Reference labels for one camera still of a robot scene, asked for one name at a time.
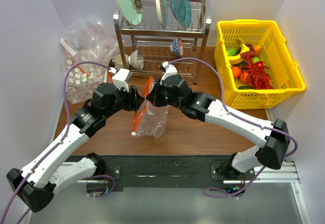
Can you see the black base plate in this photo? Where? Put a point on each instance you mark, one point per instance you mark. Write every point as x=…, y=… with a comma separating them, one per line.
x=169, y=171

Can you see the yellow plastic basket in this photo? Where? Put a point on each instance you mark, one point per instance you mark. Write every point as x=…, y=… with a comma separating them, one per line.
x=283, y=70

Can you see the red toy lobster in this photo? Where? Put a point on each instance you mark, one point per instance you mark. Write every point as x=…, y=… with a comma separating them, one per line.
x=258, y=77

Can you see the green toy lime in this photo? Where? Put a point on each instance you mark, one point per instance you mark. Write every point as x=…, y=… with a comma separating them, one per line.
x=232, y=52

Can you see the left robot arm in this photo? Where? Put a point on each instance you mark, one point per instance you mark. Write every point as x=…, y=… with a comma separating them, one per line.
x=39, y=181

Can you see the beige rimmed plate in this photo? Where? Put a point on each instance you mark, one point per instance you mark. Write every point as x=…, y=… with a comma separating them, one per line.
x=162, y=11

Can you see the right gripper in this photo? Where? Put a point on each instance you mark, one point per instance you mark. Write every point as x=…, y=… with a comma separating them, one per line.
x=154, y=96

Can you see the toy orange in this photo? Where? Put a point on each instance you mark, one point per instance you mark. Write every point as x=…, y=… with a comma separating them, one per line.
x=236, y=71
x=243, y=77

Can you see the cream enamel mug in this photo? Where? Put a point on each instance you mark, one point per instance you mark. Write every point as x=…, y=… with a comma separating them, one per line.
x=118, y=63

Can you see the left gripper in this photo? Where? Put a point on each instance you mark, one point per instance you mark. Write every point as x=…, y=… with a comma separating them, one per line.
x=134, y=100

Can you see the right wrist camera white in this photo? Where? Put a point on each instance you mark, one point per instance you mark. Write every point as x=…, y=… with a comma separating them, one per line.
x=167, y=70

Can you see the blue patterned bowl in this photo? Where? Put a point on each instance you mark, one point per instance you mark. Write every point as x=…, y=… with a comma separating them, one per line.
x=177, y=47

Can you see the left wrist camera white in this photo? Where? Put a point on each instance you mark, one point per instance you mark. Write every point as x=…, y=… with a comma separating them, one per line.
x=122, y=78

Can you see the pile of clear zip bags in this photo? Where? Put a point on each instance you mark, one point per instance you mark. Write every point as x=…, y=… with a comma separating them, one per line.
x=86, y=40

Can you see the metal dish rack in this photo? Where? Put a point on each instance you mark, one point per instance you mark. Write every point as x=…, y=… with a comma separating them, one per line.
x=155, y=41

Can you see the clear zip bag orange zipper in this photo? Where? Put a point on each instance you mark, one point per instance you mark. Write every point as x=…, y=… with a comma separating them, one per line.
x=149, y=120

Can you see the teal blue plate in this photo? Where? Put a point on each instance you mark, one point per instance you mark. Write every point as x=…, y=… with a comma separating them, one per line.
x=182, y=12

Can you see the orange toy fruit back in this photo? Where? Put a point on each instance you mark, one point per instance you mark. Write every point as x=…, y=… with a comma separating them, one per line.
x=258, y=50

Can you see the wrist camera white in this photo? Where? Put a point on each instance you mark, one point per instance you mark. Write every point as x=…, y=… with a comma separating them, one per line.
x=167, y=70
x=122, y=78

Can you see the grey patterned bowl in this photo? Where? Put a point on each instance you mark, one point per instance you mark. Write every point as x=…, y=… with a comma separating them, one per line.
x=136, y=60

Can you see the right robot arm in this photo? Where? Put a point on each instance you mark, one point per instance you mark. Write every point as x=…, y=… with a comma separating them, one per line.
x=270, y=138

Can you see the toy banana bunch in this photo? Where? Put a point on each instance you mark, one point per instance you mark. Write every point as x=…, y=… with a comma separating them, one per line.
x=238, y=58

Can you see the mint green floral plate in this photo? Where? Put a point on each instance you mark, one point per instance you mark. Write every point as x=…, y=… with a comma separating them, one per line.
x=132, y=10

